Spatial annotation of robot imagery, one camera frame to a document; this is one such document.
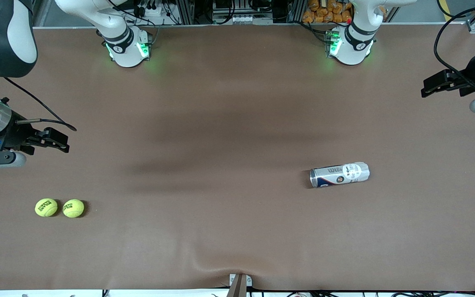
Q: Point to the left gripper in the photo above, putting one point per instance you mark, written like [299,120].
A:
[471,71]

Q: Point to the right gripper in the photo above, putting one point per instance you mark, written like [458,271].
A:
[16,135]

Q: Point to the yellow tennis ball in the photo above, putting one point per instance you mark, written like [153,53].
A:
[46,207]
[73,208]

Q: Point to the tennis ball can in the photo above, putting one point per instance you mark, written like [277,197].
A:
[339,175]

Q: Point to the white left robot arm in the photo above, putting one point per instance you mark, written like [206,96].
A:
[353,45]

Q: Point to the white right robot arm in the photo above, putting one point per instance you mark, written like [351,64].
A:
[126,45]

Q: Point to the orange snack bags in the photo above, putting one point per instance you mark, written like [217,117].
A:
[328,10]

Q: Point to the white power strip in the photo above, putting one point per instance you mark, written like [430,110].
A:
[155,10]

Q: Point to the brown table mat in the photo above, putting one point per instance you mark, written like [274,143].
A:
[237,227]

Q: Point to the white terminal block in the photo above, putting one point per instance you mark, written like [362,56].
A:
[237,19]

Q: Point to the brown camera post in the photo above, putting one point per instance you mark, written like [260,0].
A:
[237,288]

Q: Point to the grey table edge bracket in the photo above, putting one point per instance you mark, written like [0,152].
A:
[249,280]

